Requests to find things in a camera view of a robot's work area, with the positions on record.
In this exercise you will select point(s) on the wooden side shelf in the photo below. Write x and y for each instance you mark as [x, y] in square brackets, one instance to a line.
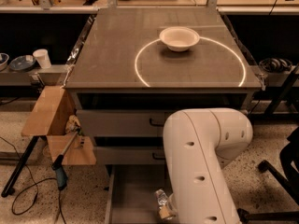
[49, 117]

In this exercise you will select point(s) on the grey drawer cabinet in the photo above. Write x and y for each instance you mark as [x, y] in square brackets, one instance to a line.
[125, 66]

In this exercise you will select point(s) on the grey bottom drawer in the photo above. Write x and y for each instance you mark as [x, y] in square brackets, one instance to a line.
[131, 194]

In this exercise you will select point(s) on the black table leg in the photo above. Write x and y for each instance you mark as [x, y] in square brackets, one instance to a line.
[9, 187]

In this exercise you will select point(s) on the grey drawer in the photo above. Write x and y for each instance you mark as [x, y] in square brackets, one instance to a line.
[144, 123]
[129, 155]
[131, 194]

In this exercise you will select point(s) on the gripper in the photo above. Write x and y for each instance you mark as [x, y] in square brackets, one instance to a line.
[166, 211]

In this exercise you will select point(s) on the small bowl at left edge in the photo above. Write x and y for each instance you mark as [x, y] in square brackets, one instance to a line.
[3, 61]

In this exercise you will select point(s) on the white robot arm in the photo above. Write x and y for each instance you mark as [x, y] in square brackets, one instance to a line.
[198, 143]

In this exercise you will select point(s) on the grey top drawer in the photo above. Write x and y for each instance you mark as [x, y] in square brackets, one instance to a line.
[144, 123]

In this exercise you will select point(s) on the white bowl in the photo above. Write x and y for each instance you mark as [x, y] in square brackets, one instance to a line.
[179, 39]

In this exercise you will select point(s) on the white paper cup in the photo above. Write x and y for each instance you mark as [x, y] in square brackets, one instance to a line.
[42, 58]

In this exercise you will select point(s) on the grey middle drawer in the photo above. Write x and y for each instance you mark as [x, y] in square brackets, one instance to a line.
[129, 155]

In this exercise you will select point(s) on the blue plate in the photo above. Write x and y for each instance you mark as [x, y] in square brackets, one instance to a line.
[22, 63]

